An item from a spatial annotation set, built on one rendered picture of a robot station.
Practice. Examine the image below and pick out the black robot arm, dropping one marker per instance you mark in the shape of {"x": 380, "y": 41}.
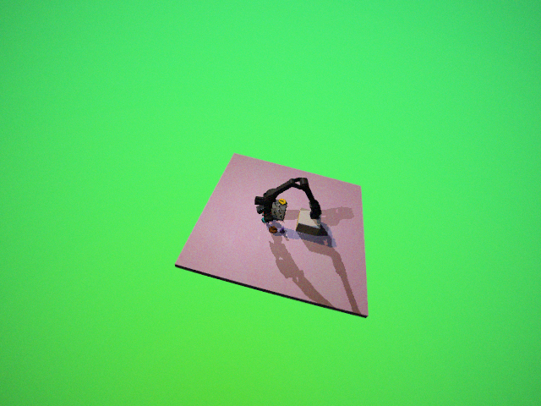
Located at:
{"x": 270, "y": 196}

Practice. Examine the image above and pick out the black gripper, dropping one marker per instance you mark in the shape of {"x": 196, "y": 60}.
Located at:
{"x": 268, "y": 217}

